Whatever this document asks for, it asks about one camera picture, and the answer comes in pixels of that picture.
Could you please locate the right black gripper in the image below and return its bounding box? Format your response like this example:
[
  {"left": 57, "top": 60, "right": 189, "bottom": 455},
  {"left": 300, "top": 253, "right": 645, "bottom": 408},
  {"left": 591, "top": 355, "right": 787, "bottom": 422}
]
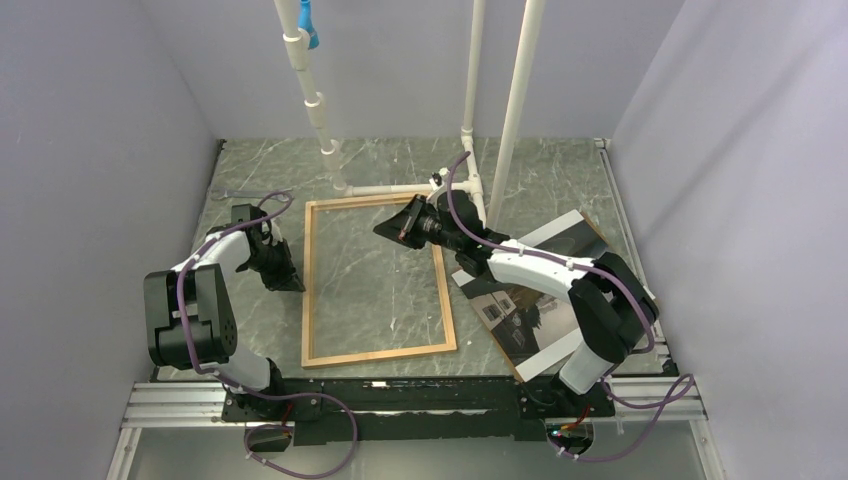
[{"left": 373, "top": 195, "right": 461, "bottom": 253}]

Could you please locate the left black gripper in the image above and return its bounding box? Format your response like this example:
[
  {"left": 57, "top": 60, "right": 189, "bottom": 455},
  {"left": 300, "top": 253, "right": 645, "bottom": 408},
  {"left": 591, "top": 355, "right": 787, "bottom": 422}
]
[{"left": 242, "top": 238, "right": 306, "bottom": 293}]

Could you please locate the wooden picture frame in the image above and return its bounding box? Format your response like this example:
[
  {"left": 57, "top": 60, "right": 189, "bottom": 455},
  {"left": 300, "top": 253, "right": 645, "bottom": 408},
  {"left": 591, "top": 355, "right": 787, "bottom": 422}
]
[{"left": 301, "top": 192, "right": 458, "bottom": 369}]

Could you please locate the glossy photo board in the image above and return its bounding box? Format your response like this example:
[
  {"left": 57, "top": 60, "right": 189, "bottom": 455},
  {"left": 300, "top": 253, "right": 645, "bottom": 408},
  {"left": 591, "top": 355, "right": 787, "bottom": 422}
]
[{"left": 452, "top": 210, "right": 612, "bottom": 381}]

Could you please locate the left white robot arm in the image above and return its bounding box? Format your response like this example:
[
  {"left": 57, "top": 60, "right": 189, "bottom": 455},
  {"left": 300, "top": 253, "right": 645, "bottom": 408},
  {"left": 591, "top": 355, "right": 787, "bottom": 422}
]
[{"left": 143, "top": 204, "right": 305, "bottom": 420}]

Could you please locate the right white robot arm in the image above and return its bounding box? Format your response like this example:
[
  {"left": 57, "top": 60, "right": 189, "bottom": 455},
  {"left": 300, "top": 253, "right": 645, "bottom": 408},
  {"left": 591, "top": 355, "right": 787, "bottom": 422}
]
[{"left": 373, "top": 191, "right": 660, "bottom": 415}]

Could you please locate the grey metal wrench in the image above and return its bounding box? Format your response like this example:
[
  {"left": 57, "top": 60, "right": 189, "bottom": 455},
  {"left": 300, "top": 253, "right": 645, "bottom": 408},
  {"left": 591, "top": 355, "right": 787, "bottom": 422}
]
[{"left": 208, "top": 186, "right": 293, "bottom": 202}]

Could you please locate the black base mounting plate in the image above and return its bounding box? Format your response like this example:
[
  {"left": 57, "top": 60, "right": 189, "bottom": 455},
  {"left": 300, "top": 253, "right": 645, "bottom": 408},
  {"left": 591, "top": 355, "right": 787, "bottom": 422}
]
[{"left": 220, "top": 375, "right": 615, "bottom": 446}]

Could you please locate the white PVC pipe stand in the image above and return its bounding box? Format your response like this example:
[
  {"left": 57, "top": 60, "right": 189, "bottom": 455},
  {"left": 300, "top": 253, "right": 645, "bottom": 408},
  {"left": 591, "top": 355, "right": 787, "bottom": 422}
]
[{"left": 274, "top": 0, "right": 547, "bottom": 227}]

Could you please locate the blue nozzle on pipe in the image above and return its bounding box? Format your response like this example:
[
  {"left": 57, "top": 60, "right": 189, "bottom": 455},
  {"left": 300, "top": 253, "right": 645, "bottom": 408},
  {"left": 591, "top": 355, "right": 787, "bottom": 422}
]
[{"left": 298, "top": 0, "right": 320, "bottom": 50}]

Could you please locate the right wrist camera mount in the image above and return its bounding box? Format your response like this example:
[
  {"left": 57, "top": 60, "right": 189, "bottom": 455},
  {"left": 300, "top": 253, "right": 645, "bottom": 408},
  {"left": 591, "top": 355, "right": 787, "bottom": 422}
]
[{"left": 429, "top": 168, "right": 450, "bottom": 196}]

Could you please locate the aluminium rail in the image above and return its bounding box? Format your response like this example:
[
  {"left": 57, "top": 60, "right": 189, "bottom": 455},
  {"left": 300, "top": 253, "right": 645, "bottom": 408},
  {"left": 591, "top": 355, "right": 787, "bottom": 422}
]
[{"left": 108, "top": 376, "right": 727, "bottom": 479}]

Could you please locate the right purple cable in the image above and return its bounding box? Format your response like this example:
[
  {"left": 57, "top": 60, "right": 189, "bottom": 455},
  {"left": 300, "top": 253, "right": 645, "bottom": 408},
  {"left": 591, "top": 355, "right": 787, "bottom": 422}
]
[{"left": 445, "top": 150, "right": 696, "bottom": 464}]

